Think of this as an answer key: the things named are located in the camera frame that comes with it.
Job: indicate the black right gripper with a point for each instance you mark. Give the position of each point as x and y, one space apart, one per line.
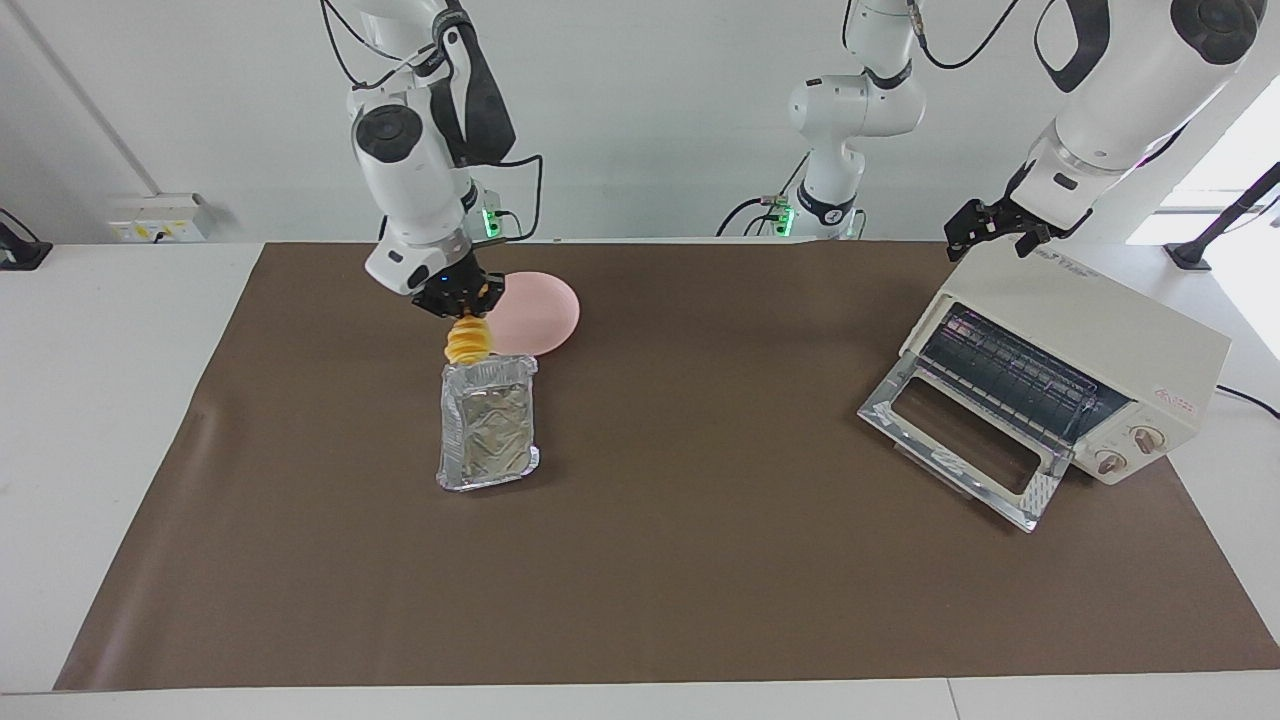
450 282

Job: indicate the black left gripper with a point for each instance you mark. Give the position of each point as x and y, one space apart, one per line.
1005 212

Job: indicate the sliced orange bread loaf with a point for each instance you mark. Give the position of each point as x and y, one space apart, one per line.
468 342

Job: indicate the aluminium foil tray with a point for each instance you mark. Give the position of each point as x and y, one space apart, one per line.
488 430

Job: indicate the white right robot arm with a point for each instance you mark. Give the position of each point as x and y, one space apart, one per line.
410 160

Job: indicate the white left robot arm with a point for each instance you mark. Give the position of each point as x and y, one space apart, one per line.
1130 90

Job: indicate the cream white toaster oven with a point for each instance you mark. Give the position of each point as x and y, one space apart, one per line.
1090 320

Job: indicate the beige oven knob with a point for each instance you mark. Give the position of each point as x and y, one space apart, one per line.
1147 438
1110 462

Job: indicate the glass oven door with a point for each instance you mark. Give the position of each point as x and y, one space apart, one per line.
1035 495

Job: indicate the pink round plate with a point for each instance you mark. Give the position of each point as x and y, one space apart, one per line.
540 310

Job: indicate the black stand pole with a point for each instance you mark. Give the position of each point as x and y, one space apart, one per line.
1215 232

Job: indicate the brown table mat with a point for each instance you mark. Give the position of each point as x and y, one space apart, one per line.
700 560

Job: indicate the black table clamp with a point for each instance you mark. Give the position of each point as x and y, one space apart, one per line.
18 252

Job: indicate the white wall power outlet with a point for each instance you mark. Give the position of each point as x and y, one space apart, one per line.
160 218

